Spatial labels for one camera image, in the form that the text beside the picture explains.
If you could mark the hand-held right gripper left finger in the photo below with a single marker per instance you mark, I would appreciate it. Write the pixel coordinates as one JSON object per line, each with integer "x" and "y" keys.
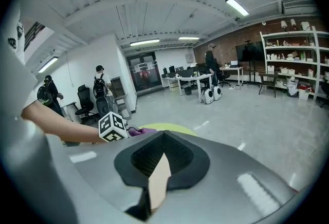
{"x": 102, "y": 179}

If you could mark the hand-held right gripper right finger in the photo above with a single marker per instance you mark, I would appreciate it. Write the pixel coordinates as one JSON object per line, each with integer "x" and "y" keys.
{"x": 218, "y": 187}

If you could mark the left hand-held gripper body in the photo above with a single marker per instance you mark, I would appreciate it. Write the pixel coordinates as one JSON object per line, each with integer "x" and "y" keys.
{"x": 111, "y": 128}

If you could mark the purple cloth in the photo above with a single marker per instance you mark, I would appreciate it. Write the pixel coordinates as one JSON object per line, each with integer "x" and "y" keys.
{"x": 140, "y": 131}

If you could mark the beige card piece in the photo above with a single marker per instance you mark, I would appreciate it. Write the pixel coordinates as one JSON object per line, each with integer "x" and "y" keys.
{"x": 159, "y": 182}

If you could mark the person's left forearm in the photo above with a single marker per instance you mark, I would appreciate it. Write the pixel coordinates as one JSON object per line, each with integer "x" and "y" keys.
{"x": 64, "y": 125}

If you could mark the black round backpack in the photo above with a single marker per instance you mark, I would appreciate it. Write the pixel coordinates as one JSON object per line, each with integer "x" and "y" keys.
{"x": 102, "y": 106}

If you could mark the grey drawer cabinet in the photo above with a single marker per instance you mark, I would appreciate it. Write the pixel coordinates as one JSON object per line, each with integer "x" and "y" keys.
{"x": 120, "y": 97}

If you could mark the black office chair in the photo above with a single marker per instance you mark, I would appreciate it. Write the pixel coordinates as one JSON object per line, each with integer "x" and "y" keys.
{"x": 84, "y": 101}

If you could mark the dark glass double door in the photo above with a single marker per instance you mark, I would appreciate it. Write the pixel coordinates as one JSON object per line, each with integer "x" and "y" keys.
{"x": 144, "y": 71}

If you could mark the yellow-green round table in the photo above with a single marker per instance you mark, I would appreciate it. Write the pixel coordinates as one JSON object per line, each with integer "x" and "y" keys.
{"x": 177, "y": 128}

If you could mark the green black backpack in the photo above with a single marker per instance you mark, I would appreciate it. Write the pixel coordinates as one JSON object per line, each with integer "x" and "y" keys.
{"x": 44, "y": 95}

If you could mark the black waste bin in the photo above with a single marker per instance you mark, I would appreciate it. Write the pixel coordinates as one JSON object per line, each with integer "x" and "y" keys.
{"x": 187, "y": 91}

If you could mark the long ceiling light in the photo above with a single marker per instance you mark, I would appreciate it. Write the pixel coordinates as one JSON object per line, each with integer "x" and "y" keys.
{"x": 48, "y": 64}
{"x": 144, "y": 42}
{"x": 189, "y": 38}
{"x": 237, "y": 6}

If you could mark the white round backpack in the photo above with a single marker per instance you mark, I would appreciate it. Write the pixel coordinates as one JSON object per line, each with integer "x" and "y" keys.
{"x": 207, "y": 96}
{"x": 217, "y": 93}

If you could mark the long white desk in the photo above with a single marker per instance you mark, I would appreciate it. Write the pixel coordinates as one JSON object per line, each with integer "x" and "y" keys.
{"x": 191, "y": 78}

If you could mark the small white desk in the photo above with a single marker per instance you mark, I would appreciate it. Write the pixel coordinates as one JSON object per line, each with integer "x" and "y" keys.
{"x": 231, "y": 68}

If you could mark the dark wooden chair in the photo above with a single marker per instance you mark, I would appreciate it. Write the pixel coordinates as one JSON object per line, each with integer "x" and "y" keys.
{"x": 268, "y": 77}

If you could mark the person's white T-shirt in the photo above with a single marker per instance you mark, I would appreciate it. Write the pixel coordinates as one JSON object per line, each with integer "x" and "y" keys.
{"x": 13, "y": 58}

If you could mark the white shelf rack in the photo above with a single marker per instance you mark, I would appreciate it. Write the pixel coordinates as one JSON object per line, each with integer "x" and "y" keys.
{"x": 314, "y": 48}

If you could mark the white air conditioner unit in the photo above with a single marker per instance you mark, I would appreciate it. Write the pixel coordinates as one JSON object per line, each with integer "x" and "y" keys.
{"x": 300, "y": 7}

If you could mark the black wall television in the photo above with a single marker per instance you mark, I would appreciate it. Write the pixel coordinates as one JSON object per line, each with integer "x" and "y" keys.
{"x": 250, "y": 52}

